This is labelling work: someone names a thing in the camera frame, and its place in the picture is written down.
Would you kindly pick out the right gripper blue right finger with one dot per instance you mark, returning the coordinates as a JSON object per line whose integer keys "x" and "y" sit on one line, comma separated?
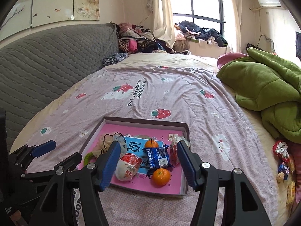
{"x": 242, "y": 206}

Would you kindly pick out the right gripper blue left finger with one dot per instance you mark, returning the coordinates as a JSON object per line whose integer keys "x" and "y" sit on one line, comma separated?
{"x": 56, "y": 204}

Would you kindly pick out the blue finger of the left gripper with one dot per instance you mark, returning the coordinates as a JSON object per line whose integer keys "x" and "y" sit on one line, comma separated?
{"x": 23, "y": 156}

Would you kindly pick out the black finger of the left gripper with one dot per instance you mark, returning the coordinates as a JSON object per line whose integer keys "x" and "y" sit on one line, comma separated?
{"x": 67, "y": 165}

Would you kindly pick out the green fuzzy scrunchie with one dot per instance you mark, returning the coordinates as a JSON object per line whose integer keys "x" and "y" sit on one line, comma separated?
{"x": 90, "y": 157}

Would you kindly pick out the beige sheer scrunchie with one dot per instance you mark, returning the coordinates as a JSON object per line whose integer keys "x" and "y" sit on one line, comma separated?
{"x": 105, "y": 140}

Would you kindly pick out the white red toy egg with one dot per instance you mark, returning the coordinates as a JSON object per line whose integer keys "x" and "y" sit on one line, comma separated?
{"x": 127, "y": 167}

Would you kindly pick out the orange tangerine with stem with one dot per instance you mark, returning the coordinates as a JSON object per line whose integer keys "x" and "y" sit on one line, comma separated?
{"x": 151, "y": 144}

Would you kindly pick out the red toy ball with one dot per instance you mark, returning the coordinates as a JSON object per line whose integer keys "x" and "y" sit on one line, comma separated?
{"x": 173, "y": 148}

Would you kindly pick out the blue snack packet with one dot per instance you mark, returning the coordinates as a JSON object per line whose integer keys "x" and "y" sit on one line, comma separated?
{"x": 157, "y": 157}

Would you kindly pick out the yellow biscuit packet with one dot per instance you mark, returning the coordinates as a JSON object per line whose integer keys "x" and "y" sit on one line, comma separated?
{"x": 290, "y": 193}

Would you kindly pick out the small blue doll toy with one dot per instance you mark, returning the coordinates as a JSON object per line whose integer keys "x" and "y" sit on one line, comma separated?
{"x": 282, "y": 172}

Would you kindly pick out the red silver snack wrapper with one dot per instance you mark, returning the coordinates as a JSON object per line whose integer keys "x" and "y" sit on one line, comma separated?
{"x": 280, "y": 150}

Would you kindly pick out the pink strawberry print bedsheet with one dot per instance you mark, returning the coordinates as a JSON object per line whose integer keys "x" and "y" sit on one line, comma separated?
{"x": 158, "y": 87}

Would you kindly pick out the grey cardboard box tray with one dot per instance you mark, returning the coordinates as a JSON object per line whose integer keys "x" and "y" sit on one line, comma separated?
{"x": 141, "y": 122}

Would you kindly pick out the grey quilted headboard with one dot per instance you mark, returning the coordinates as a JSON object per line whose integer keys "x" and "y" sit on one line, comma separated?
{"x": 39, "y": 68}

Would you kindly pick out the green fleece blanket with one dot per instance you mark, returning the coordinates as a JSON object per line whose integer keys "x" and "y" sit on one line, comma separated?
{"x": 265, "y": 83}

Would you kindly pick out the clothes pile beside bed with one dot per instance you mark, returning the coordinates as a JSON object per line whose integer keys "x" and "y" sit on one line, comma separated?
{"x": 133, "y": 39}

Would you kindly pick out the pink pillow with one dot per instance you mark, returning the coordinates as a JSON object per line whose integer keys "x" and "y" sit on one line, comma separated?
{"x": 228, "y": 57}

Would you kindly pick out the clothes pile on windowsill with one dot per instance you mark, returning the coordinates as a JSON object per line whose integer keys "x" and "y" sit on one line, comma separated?
{"x": 193, "y": 32}

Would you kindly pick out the black television screen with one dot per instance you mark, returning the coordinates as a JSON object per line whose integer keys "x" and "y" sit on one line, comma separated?
{"x": 298, "y": 45}

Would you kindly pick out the beige curtain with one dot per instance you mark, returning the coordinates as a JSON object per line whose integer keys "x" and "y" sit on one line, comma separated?
{"x": 237, "y": 16}
{"x": 163, "y": 27}

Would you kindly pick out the white air conditioner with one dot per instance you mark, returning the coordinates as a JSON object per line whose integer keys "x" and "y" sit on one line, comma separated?
{"x": 269, "y": 3}

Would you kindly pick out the right beige curtain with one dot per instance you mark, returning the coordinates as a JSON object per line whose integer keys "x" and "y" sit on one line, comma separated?
{"x": 237, "y": 16}

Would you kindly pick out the floral wall painting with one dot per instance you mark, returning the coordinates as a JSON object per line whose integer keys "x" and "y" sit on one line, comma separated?
{"x": 27, "y": 14}

